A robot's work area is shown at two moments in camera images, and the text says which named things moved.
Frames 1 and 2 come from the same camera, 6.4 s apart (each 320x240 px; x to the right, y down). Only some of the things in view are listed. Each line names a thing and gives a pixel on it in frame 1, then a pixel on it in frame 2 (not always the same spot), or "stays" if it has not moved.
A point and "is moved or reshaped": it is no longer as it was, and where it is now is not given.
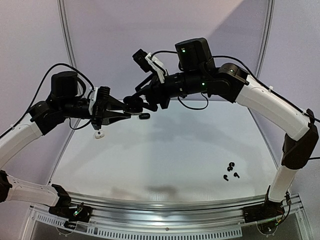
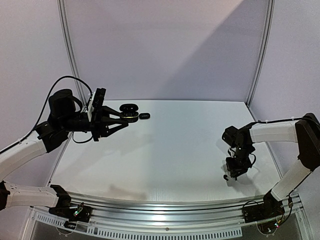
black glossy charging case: [133, 105] is moved or reshaped
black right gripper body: [153, 95] to [233, 171]
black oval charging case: [144, 116] stays
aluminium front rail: [206, 210] stays
